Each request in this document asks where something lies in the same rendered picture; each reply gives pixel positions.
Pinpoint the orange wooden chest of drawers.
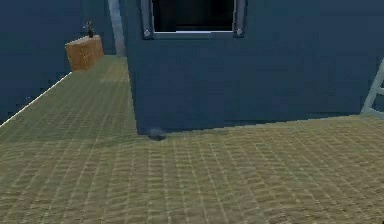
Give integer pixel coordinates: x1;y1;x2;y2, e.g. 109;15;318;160
64;34;105;72

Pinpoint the small grey round object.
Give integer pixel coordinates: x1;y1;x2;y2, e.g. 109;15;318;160
147;128;167;142

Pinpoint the small dark statuette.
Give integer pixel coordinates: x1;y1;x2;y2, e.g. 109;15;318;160
83;19;96;39

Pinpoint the dark window with grey frame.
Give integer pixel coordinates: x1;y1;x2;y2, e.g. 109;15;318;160
139;0;248;40

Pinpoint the pale grey ladder frame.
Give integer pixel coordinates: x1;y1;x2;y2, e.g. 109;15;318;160
360;57;384;120

